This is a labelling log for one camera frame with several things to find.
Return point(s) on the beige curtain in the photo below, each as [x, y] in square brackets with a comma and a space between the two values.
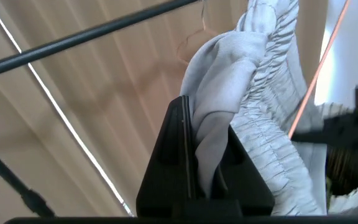
[104, 109]

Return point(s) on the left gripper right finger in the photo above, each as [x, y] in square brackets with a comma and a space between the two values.
[247, 186]

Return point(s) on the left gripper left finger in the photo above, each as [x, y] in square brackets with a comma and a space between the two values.
[163, 174]

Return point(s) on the black clothes rack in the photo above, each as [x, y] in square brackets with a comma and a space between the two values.
[73, 39]

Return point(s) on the pale grey shorts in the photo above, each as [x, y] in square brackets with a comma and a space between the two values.
[222, 77]

